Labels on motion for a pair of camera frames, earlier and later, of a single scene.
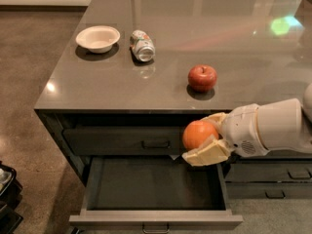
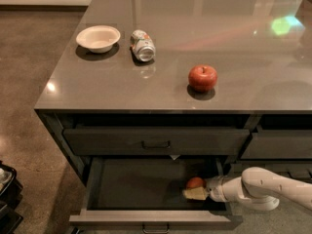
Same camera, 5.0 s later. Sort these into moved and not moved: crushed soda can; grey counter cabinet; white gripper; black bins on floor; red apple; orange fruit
Moved: white gripper; orange fruit
Not moved: red apple; grey counter cabinet; black bins on floor; crushed soda can
